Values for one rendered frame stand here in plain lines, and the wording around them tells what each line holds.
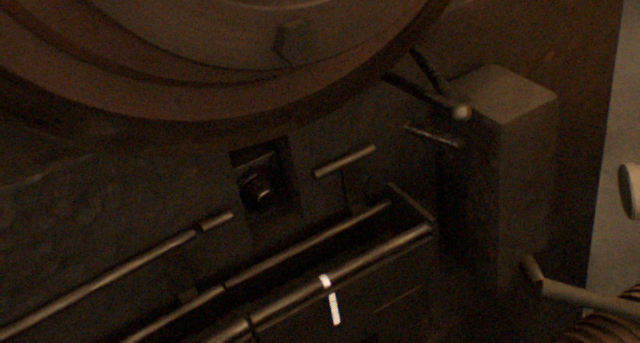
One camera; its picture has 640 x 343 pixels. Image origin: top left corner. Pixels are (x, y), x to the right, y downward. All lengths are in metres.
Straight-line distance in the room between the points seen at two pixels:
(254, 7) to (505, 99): 0.37
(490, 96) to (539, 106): 0.05
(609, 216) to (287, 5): 1.47
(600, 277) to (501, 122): 1.01
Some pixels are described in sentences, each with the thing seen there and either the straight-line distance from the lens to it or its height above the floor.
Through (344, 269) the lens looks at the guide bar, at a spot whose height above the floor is 0.71.
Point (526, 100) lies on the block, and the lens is 0.67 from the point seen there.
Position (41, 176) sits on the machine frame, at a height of 0.87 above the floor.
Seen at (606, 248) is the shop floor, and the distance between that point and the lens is 1.69.
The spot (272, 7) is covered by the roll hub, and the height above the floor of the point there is 1.02.
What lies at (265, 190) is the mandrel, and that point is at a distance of 0.67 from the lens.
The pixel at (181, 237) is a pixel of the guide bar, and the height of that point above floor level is 0.76.
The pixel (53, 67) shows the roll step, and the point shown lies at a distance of 0.41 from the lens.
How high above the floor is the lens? 1.16
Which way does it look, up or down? 36 degrees down
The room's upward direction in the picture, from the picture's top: 10 degrees counter-clockwise
